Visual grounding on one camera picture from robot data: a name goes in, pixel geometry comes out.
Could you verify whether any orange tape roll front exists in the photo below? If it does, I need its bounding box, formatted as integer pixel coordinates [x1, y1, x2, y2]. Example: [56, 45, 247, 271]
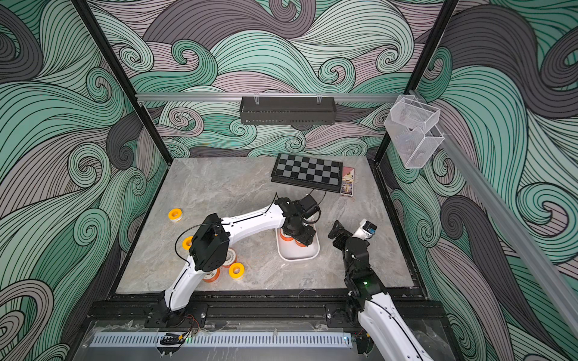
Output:
[203, 268, 221, 283]

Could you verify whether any yellow tape roll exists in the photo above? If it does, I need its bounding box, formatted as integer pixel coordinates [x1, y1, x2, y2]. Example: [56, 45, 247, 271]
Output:
[229, 262, 245, 279]
[182, 236, 193, 251]

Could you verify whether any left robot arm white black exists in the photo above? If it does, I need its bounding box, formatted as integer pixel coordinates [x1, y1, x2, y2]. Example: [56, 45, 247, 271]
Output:
[163, 196, 321, 314]

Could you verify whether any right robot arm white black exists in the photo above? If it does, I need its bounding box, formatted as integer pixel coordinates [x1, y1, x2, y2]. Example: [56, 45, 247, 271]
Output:
[328, 219, 432, 360]

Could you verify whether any white storage tray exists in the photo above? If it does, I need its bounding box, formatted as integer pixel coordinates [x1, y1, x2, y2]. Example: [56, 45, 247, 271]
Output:
[275, 229, 321, 263]

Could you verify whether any small colourful card box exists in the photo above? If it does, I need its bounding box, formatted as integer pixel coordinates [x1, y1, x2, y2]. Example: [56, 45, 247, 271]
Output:
[340, 166, 355, 196]

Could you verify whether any yellow tape roll front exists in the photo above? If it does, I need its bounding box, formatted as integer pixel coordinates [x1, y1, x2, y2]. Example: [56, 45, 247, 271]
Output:
[229, 262, 245, 279]

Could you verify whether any black grey chessboard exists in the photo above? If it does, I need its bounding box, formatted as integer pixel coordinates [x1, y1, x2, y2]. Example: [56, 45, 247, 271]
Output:
[271, 153, 343, 193]

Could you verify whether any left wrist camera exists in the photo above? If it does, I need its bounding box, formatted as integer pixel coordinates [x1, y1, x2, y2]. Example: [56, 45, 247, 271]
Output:
[298, 195, 322, 224]

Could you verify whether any black wall shelf basket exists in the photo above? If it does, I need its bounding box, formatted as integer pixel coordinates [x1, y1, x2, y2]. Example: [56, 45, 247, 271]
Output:
[239, 97, 337, 127]

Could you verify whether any clear acrylic wall box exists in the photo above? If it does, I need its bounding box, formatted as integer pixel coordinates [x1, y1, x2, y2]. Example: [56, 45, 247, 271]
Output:
[385, 95, 445, 169]

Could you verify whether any aluminium rail back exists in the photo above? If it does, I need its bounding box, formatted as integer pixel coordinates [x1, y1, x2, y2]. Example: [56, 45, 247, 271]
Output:
[135, 92, 399, 103]

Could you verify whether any aluminium rail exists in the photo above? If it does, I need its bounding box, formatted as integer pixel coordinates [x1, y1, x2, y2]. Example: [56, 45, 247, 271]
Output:
[135, 92, 399, 103]
[388, 93, 577, 353]

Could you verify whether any aluminium rail right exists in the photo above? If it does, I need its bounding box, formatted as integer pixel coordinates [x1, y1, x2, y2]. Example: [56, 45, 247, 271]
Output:
[388, 93, 577, 353]

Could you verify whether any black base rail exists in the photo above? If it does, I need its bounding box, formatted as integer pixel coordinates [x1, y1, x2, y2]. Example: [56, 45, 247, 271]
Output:
[85, 288, 452, 329]

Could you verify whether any white perforated cable duct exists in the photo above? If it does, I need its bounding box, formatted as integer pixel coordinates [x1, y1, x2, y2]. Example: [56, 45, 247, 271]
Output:
[88, 331, 352, 348]

